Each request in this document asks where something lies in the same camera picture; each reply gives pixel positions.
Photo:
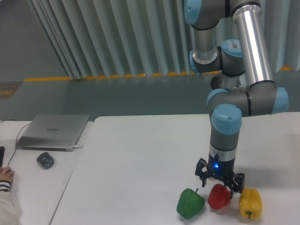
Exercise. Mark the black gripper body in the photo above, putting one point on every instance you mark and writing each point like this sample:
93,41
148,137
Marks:
220,170

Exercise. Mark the red bell pepper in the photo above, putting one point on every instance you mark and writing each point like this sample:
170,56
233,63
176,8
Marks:
219,197

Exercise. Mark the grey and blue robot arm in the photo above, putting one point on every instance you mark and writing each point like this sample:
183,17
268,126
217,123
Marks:
229,39

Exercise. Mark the white sleeved forearm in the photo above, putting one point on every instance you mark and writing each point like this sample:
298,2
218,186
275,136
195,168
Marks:
8,215

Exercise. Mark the person's hand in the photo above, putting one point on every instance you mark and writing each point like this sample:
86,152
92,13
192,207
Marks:
6,174

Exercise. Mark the yellow bell pepper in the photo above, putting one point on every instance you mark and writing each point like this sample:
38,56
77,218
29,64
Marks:
250,203

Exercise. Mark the green bell pepper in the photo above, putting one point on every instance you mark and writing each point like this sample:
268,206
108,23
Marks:
190,203

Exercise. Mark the silver laptop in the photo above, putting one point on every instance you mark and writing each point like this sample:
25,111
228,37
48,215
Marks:
58,132

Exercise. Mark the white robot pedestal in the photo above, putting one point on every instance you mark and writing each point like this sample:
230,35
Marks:
233,84

